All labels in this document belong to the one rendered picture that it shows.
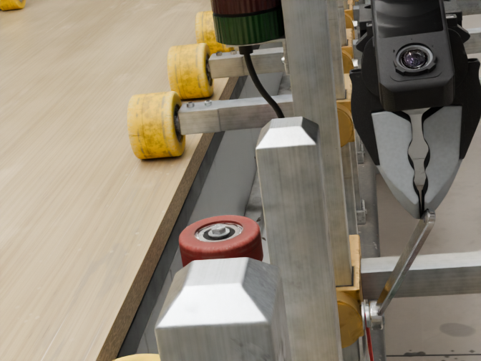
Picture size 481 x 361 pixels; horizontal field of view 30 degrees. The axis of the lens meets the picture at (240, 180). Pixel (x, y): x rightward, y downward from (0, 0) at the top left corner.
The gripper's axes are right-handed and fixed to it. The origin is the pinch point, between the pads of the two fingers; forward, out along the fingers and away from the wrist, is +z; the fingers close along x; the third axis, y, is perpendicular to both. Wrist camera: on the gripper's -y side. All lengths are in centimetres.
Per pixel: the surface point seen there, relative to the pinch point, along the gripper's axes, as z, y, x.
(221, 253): 9.1, 12.5, 18.0
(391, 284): 9.1, 4.9, 2.6
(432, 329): 100, 143, -7
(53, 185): 9, 34, 42
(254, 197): 38, 93, 27
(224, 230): 8.5, 16.1, 18.1
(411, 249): 4.2, 1.3, 0.9
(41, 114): 10, 64, 53
